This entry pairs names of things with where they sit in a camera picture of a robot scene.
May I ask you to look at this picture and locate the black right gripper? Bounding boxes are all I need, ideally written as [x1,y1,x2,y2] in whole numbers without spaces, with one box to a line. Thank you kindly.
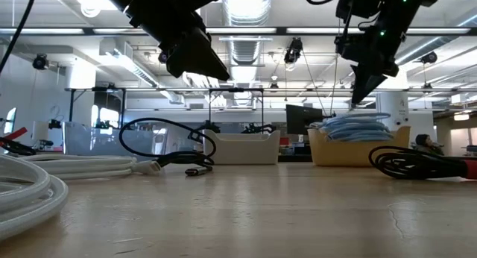
[334,25,400,106]

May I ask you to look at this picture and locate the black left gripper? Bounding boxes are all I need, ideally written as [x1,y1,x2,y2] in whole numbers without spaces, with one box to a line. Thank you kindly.
[97,0,231,83]

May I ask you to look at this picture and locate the blue cable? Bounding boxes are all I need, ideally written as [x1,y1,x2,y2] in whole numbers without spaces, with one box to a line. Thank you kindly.
[323,130,395,143]
[318,121,391,134]
[322,111,392,125]

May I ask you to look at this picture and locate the black cable red end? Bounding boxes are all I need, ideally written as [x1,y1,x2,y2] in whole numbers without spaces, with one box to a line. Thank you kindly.
[367,145,477,182]

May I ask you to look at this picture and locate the black looped usb cable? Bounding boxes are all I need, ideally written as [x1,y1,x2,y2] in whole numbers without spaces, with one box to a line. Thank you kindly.
[118,116,218,177]

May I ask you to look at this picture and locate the white cable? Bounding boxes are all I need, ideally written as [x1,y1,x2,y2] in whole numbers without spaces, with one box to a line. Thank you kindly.
[16,153,162,182]
[0,153,70,242]

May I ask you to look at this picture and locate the black computer monitor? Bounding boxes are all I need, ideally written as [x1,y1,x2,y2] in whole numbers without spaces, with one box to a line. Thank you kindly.
[285,104,324,136]

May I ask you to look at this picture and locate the yellow plastic bin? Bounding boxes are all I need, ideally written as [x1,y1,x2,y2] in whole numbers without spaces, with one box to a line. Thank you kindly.
[306,125,412,168]

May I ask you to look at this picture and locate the person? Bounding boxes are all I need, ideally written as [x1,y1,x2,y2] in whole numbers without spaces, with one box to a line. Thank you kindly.
[414,133,446,157]

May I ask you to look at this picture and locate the white plastic bin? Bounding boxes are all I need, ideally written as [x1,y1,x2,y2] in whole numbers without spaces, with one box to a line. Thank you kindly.
[202,128,282,166]

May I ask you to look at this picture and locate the translucent grey plastic bin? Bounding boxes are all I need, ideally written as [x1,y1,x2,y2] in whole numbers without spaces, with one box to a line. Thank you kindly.
[61,120,169,158]

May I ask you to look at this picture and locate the red and black clamp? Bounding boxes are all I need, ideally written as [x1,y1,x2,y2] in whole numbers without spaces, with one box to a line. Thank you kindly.
[0,126,37,157]

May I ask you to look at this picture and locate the black background rig frame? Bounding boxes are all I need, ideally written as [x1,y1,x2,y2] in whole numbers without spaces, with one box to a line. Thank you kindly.
[64,86,266,134]

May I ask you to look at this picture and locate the silver ventilation duct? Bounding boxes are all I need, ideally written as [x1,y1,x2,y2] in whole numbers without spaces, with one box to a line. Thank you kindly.
[221,0,274,108]

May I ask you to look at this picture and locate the black hanging ceiling camera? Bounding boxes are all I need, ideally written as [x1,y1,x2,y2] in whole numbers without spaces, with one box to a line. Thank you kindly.
[420,50,439,66]
[283,37,304,66]
[31,53,50,71]

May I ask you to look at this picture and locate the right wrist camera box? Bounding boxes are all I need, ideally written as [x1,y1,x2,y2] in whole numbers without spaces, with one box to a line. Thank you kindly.
[334,0,382,21]

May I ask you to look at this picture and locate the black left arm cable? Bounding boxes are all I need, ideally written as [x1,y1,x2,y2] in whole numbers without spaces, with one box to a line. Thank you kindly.
[0,0,40,76]

